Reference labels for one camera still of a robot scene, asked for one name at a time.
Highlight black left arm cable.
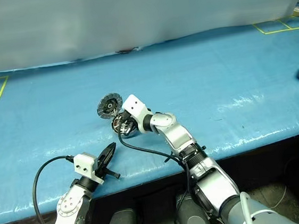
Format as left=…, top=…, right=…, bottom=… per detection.
left=28, top=154, right=81, bottom=224

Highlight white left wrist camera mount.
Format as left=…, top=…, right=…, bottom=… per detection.
left=72, top=150, right=105, bottom=188

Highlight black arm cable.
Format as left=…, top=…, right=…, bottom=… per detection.
left=28, top=154, right=81, bottom=224
left=116, top=119, right=214, bottom=224

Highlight silver motor housing copper windings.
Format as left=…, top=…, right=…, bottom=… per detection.
left=109, top=112, right=140, bottom=140

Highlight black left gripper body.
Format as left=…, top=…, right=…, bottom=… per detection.
left=93, top=152, right=122, bottom=181

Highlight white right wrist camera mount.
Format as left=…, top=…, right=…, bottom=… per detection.
left=120, top=92, right=155, bottom=134

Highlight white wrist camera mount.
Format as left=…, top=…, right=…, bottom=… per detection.
left=72, top=150, right=105, bottom=188
left=120, top=92, right=155, bottom=134

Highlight white backdrop sheet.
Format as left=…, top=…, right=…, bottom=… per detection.
left=0, top=0, right=299, bottom=72

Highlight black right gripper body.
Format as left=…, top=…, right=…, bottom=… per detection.
left=119, top=108, right=138, bottom=129

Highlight blue plastic table cover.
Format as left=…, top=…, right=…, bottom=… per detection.
left=0, top=15, right=299, bottom=224

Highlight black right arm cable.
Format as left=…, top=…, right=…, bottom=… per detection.
left=116, top=119, right=214, bottom=224

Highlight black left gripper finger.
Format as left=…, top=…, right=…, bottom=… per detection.
left=97, top=143, right=119, bottom=175
left=96, top=142, right=118, bottom=167

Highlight white shoulder hose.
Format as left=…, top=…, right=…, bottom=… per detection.
left=239, top=189, right=274, bottom=224

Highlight silver hinged motor lid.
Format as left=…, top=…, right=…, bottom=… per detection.
left=94, top=92, right=126, bottom=122

